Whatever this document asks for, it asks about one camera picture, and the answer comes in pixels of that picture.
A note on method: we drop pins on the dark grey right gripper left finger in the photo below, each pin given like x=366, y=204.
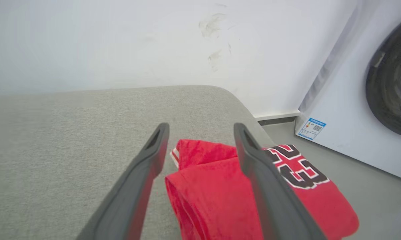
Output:
x=130, y=200

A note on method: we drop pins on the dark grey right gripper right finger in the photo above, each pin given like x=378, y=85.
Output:
x=273, y=200

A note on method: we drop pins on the red jersey with black lettering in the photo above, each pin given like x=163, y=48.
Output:
x=213, y=196

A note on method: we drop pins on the blue white energy label sticker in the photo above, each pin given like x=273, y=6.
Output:
x=311, y=128

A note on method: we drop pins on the white skirting board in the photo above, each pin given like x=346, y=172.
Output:
x=277, y=116

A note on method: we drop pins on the white washing machine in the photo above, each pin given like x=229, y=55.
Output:
x=350, y=100

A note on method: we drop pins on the dark round washing machine door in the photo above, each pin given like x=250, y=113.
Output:
x=393, y=86

